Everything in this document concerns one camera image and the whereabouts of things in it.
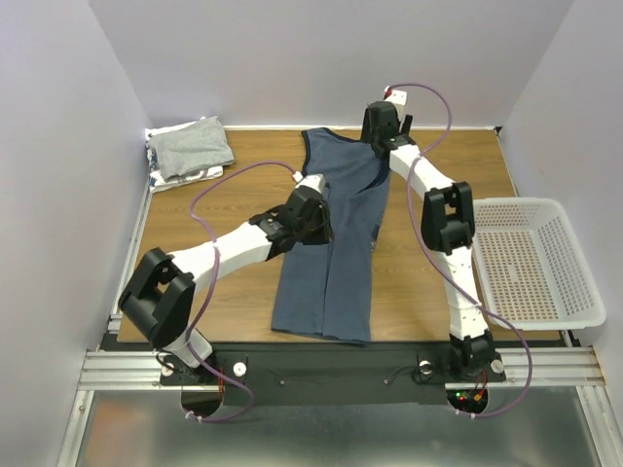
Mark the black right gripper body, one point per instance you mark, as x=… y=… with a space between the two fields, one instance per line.
x=406 y=124

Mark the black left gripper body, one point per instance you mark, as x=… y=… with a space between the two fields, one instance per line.
x=316 y=232

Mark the blue tank top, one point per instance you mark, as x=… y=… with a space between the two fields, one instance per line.
x=325 y=291

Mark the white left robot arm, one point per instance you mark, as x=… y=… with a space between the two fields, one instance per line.
x=160 y=293

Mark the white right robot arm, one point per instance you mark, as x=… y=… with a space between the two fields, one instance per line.
x=445 y=232

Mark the grey folded tank top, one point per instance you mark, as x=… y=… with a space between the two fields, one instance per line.
x=201 y=145

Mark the white plastic basket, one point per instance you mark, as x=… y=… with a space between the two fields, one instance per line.
x=532 y=269

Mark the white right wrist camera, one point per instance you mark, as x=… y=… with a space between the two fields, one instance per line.
x=398 y=98

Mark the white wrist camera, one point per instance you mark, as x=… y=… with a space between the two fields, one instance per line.
x=398 y=98
x=314 y=181

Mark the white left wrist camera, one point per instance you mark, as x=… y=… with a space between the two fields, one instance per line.
x=314 y=181

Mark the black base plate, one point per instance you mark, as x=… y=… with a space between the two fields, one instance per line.
x=426 y=384

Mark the aluminium frame rail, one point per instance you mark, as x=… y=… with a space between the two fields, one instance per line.
x=547 y=367

